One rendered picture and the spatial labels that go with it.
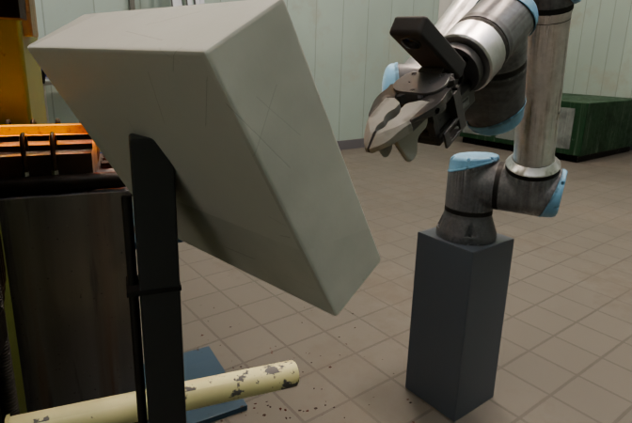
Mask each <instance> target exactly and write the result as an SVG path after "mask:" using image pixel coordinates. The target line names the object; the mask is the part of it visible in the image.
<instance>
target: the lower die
mask: <svg viewBox="0 0 632 423"><path fill-rule="evenodd" d="M55 136H56V143H57V149H56V150H55V156H56V164H57V170H58V173H59V175H61V174H79V173H96V172H97V170H98V155H97V145H96V144H95V143H94V141H93V140H92V139H91V137H90V136H89V134H88V133H61V134H56V135H55ZM19 137H20V136H19V135H0V178H8V177H22V176H23V175H22V172H23V166H22V158H21V151H20V142H19ZM27 140H28V147H29V150H26V151H25V152H26V160H27V167H28V171H29V174H30V176H43V175H52V170H53V169H52V161H51V152H50V143H49V134H28V135H27Z"/></svg>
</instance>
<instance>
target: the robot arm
mask: <svg viewBox="0 0 632 423"><path fill-rule="evenodd" d="M580 1H581V0H453V2H452V3H451V4H450V6H449V7H448V9H447V10H446V11H445V13H444V14H443V15H442V17H441V18H440V19H439V21H438V22H437V23H436V24H435V25H434V24H433V23H432V22H431V21H430V20H429V18H428V17H426V16H398V17H396V18H395V19H394V22H393V24H392V26H391V28H390V31H389V34H390V36H391V37H393V38H394V39H395V40H396V41H397V42H398V43H399V44H400V45H401V46H402V47H403V48H404V49H405V50H406V52H408V53H409V54H410V55H411V56H410V57H409V58H408V59H407V60H406V61H405V63H404V64H400V63H398V62H396V63H391V64H389V65H388V66H387V68H386V70H385V72H384V76H383V82H382V93H380V94H379V95H378V96H377V97H376V99H375V100H374V102H373V104H372V106H371V110H370V112H369V119H368V121H367V125H366V129H365V134H364V146H365V150H366V152H370V153H374V152H376V151H378V150H379V152H380V153H381V155H382V156H383V157H387V156H388V155H389V154H390V152H391V150H392V145H393V144H394V145H395V147H396V148H397V150H398V151H399V152H400V153H401V155H402V156H403V158H404V159H405V160H406V161H407V162H411V161H413V160H414V158H415V157H416V155H417V150H418V143H423V144H429V145H435V146H440V145H441V144H442V143H443V142H444V144H445V148H446V149H447V148H448V147H449V146H450V145H451V143H452V142H453V141H454V140H455V139H456V137H457V136H458V135H459V134H460V132H461V131H462V130H463V129H464V128H465V126H466V125H467V126H468V127H469V128H470V130H471V131H473V132H474V133H478V134H481V135H498V134H502V133H506V132H508V131H510V130H512V129H514V128H515V130H514V144H513V154H512V155H510V156H509V157H508V158H507V160H506V163H505V162H500V161H499V156H498V155H497V154H495V153H492V152H477V151H474V152H462V153H457V154H454V155H453V156H451V158H450V164H449V169H448V179H447V189H446V199H445V209H444V212H443V214H442V216H441V218H440V220H439V221H438V223H437V226H436V234H437V236H439V237H440V238H442V239H444V240H446V241H448V242H452V243H459V244H464V245H487V244H490V243H494V242H495V241H496V238H497V231H496V227H495V224H494V220H493V210H500V211H506V212H516V213H522V214H527V215H533V216H538V217H554V216H556V215H557V213H558V210H559V206H560V203H561V196H562V192H563V188H564V184H565V181H566V177H567V173H568V172H567V170H565V169H564V168H562V169H561V161H560V160H559V159H558V158H557V157H556V156H555V150H556V143H557V134H558V127H559V119H560V111H561V96H562V88H563V80H564V72H565V64H566V57H567V48H568V40H569V33H570V25H571V17H572V11H573V10H574V4H576V3H578V2H580ZM456 126H458V127H459V130H458V131H457V132H456V134H455V135H454V136H453V137H452V138H451V139H450V133H451V132H452V131H453V129H454V128H455V127H456Z"/></svg>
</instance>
